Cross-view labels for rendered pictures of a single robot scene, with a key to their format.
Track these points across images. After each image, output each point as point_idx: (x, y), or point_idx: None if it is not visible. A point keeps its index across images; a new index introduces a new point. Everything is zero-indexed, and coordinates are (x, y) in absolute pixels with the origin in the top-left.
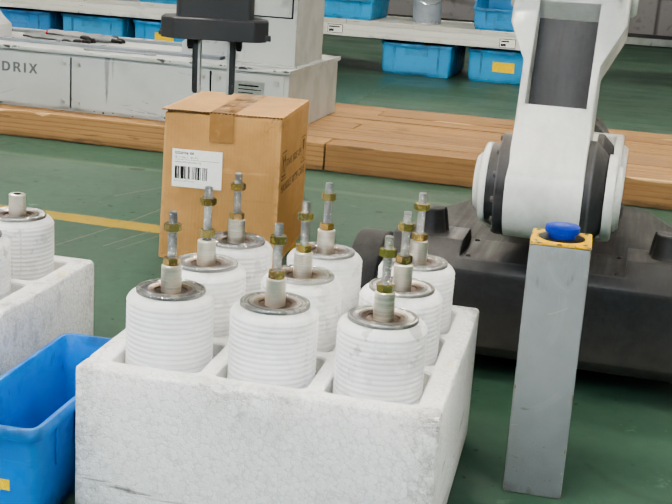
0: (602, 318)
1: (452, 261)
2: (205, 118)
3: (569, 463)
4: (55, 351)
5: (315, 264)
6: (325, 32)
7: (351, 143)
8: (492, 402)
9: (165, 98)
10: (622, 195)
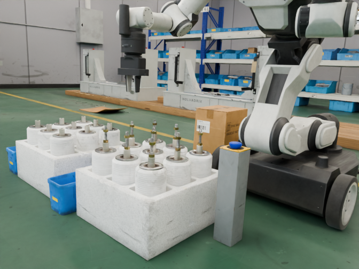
0: (289, 185)
1: None
2: (205, 111)
3: (250, 235)
4: None
5: (166, 149)
6: (310, 97)
7: None
8: (246, 209)
9: None
10: (328, 143)
